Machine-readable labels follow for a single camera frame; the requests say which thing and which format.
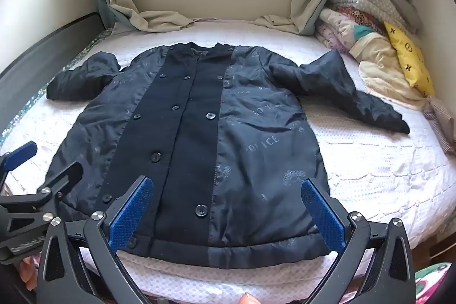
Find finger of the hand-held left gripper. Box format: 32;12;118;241
0;142;38;183
0;162;83;219

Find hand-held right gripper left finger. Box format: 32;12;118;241
36;176;157;304

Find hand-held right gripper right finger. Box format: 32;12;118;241
301;177;416;304

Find dark navy coat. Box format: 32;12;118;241
46;43;410;260

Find person's left hand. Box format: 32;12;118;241
18;259;38;292

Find teal floral bed sheet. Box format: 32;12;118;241
0;27;115;148

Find white quilted bed mattress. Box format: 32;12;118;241
0;17;456;301

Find green pink colourful cloth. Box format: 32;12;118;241
415;261;453;304

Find striped cloth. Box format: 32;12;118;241
424;94;456;157

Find cream cloth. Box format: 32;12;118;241
349;31;433;112

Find yellow patterned pillow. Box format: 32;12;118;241
383;21;436;98

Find purple floral quilt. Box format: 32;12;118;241
315;7;385;53

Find grey dotted blanket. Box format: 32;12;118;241
329;0;424;34

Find dark grey bed frame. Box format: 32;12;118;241
0;10;105;98

